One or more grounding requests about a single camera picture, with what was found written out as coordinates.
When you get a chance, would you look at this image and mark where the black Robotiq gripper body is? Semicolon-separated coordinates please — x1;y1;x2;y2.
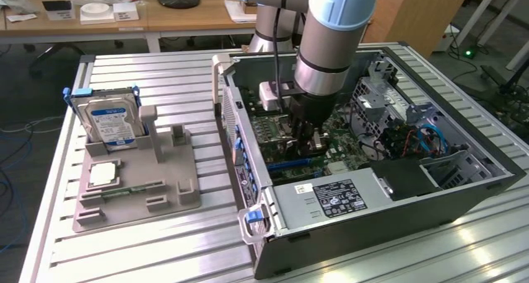
287;92;337;133

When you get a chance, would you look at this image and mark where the CPU socket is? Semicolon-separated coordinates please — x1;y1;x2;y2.
274;114;292;141

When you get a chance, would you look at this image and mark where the blue expansion slot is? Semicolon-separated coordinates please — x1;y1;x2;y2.
266;159;314;172

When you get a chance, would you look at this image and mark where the green motherboard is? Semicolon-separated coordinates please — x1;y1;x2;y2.
239;87;373;186

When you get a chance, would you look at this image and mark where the metal drive cage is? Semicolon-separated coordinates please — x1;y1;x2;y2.
350;59;417;135

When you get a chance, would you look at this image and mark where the black power connector block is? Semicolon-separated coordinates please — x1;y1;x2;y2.
378;127;410;159

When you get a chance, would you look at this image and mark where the silver power supply unit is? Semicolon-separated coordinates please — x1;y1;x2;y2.
270;168;394;230

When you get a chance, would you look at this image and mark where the black plastic shroud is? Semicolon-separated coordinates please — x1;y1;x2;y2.
370;157;441;202

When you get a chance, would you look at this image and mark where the black open PC case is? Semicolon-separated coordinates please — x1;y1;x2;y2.
211;46;526;281

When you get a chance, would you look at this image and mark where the white paper stack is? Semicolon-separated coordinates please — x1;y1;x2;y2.
224;0;259;24

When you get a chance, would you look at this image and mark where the metal disk bay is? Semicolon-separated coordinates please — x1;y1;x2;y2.
419;146;504;193

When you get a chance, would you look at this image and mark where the white floor device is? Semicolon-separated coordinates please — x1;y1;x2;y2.
439;24;462;53

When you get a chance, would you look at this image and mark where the wooden cabinet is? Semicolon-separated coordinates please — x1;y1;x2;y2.
363;0;475;58

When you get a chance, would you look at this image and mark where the wooden desk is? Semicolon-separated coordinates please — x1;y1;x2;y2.
0;0;373;53

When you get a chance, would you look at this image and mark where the grey parts rack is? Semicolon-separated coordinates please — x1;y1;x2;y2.
72;105;203;234

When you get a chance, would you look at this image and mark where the black floor stand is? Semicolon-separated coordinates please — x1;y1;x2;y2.
478;64;529;98

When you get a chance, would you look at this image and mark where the green RAM stick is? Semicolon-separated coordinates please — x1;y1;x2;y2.
100;185;148;199

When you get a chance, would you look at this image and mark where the silver hard disk blue label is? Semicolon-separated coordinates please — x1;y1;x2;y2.
68;94;144;150

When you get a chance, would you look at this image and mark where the silver CPU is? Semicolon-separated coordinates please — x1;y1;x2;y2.
88;163;120;187

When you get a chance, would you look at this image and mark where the white labelled box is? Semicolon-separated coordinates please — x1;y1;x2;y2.
112;2;140;22

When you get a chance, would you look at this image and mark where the blue disk carrier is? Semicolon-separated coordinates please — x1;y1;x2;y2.
60;83;144;110

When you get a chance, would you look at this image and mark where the white box round dish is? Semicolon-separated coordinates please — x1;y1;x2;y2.
79;2;116;26

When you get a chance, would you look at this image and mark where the black chair base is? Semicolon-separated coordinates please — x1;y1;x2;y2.
24;43;88;78

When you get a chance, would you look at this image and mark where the white box black lid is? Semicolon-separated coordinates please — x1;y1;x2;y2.
43;0;79;22

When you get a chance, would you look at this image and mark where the white paper tag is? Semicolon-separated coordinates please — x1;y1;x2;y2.
5;13;37;23

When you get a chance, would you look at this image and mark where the clear plastic bag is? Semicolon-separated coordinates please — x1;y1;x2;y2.
0;0;36;14

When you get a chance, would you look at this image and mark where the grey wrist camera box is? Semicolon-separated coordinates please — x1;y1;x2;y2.
258;81;296;112

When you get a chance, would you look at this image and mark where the black wire bundle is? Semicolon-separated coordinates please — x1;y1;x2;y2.
342;105;391;160

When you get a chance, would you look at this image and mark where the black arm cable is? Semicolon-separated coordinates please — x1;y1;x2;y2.
272;0;290;113

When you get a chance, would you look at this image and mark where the red wire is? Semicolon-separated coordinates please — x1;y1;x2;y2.
406;130;429;155

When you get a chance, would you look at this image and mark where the blue wire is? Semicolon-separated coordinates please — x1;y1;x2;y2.
415;124;450;159

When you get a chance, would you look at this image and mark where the white desk frame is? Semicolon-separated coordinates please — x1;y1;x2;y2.
454;0;529;71

